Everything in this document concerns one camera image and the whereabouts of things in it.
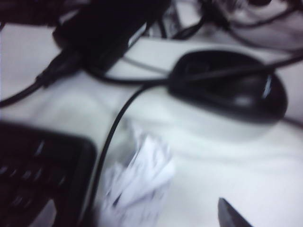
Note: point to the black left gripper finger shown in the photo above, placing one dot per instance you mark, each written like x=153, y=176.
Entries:
x=230, y=215

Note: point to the large white paper ball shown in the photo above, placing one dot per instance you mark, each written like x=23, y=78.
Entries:
x=142, y=175

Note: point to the black computer mouse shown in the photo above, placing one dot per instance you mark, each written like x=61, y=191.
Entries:
x=225, y=89

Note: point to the black computer keyboard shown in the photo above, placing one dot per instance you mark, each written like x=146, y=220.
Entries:
x=35, y=170

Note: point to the black power adapter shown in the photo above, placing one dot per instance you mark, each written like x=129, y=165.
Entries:
x=106, y=30

